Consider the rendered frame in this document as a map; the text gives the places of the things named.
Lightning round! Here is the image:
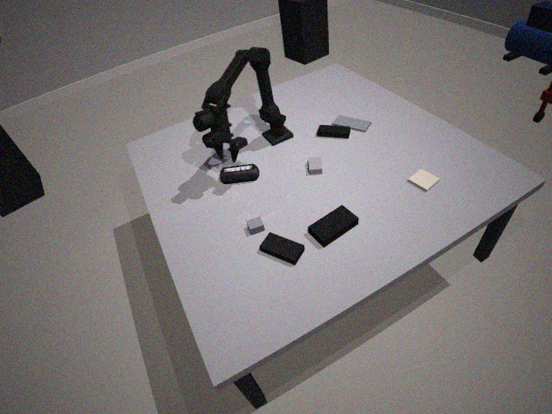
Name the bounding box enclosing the beige flat rectangular block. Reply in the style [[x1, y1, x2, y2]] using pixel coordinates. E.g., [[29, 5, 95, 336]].
[[408, 169, 440, 191]]

